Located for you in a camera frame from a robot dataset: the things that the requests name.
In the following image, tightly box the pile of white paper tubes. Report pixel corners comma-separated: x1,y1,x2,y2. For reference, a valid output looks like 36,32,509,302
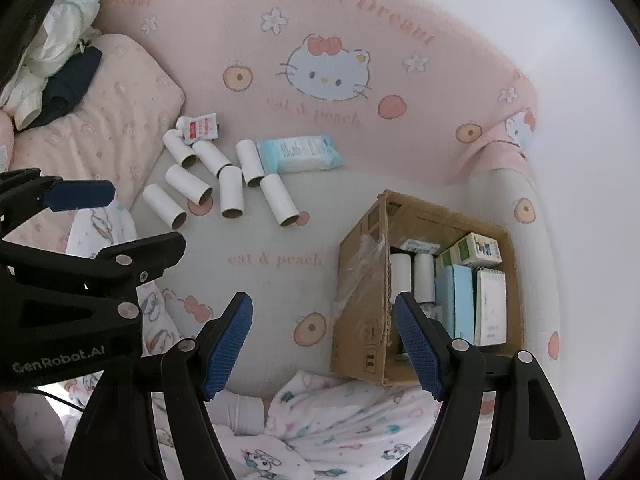
142,129,301,229

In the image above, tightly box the white cardboard tube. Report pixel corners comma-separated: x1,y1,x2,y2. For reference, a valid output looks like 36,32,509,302
390,252,413,295
235,139,266,189
413,253,436,306
142,183,188,228

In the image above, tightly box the light blue carton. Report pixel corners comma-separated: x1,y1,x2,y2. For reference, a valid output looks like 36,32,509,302
434,265,476,341

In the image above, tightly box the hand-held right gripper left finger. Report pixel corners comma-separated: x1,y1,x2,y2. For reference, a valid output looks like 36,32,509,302
60,292,253,480

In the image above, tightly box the white labelled carton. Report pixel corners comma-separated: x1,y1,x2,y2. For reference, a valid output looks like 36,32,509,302
400,237,442,256

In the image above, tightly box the small red white tube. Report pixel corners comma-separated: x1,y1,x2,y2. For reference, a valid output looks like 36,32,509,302
176,112,221,143

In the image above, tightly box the pink pillow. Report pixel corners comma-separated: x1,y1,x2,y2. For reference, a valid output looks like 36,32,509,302
0,34,186,256

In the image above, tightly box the brown cardboard box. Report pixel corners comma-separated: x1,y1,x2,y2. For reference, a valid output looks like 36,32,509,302
330,190,525,387

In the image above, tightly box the clear plastic film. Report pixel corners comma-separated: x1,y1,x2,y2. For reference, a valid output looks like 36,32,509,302
334,232,391,321

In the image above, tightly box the pink white cartoon bed mat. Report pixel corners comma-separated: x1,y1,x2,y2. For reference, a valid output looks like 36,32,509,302
92,0,568,396

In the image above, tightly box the light blue wet wipes pack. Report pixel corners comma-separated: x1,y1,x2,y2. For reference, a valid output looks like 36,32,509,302
256,135,347,176

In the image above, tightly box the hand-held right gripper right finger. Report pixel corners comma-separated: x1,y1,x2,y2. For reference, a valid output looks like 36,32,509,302
394,291,586,480

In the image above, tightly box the white spiral notepad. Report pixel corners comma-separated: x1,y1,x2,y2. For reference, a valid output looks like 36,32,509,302
472,267,508,347

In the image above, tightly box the white green crumpled cloth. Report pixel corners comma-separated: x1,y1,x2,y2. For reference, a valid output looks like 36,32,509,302
0,0,103,131

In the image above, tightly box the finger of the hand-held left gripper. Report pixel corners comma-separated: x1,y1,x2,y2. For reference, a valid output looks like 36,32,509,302
0,170,117,233
0,232,187,341

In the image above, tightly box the navy cloth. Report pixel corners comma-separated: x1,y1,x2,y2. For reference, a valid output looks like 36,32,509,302
35,47,103,128

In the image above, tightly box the white green small carton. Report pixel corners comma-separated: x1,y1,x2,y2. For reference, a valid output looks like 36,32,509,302
452,232,502,267
433,249,457,278

